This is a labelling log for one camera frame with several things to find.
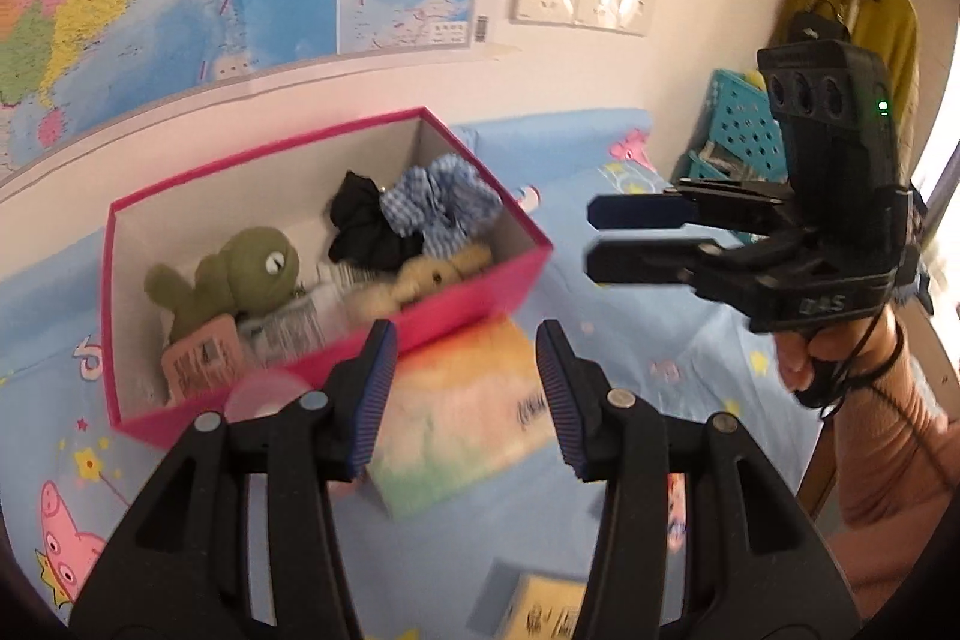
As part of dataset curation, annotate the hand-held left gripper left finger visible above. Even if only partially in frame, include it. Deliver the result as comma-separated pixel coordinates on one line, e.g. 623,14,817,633
67,319,400,640

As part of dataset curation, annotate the pink cardboard box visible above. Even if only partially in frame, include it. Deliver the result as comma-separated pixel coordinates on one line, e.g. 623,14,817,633
101,106,554,450

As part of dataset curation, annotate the person's right hand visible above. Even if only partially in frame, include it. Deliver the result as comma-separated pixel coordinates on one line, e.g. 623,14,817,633
776,302,901,408

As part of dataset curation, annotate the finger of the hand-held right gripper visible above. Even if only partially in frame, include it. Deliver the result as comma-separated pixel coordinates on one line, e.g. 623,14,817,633
585,239,706,289
587,192,702,230

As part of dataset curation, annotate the black scrunchie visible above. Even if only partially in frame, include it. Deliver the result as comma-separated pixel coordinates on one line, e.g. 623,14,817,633
326,170,425,272

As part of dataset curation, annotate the small yellow packet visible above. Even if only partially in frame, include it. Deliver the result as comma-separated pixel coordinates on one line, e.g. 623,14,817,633
465,557,590,640

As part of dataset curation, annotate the yellow hanging garment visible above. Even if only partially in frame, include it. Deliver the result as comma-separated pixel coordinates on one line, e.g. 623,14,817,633
776,0,920,109

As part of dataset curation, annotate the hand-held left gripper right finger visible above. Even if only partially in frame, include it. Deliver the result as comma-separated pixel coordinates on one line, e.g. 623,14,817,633
535,319,863,640

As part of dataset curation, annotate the green plush frog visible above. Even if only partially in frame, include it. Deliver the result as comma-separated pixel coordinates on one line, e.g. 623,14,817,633
144,225,301,341

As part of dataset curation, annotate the blue gingham scrunchie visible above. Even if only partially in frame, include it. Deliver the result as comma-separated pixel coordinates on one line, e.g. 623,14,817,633
379,154,503,255

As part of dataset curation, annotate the black wrist strap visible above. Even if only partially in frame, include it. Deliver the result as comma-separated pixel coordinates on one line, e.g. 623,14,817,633
799,302,938,420

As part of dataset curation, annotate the person's right forearm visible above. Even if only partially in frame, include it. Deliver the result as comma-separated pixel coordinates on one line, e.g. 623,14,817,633
799,325,960,618

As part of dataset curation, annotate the white tissue pack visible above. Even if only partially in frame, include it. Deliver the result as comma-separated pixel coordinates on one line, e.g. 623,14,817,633
240,261,368,363

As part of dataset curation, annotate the rainbow tissue box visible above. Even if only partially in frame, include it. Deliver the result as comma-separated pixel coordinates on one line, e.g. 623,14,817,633
364,317,560,521

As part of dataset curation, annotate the blue plastic basket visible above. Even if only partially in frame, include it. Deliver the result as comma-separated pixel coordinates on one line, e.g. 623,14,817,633
686,68,788,185

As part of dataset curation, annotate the beige fluffy plush toy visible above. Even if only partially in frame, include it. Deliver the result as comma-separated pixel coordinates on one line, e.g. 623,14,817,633
345,244,494,322

